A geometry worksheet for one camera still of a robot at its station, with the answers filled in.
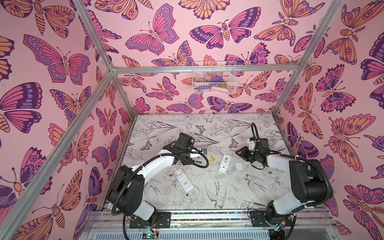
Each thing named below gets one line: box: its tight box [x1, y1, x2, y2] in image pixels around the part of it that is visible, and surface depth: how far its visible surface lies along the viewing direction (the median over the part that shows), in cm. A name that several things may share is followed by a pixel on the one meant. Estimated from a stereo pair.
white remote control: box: [218, 153, 232, 174], surface depth 94 cm
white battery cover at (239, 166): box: [236, 162, 243, 172], surface depth 94 cm
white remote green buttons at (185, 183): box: [174, 168, 194, 193], surface depth 87 cm
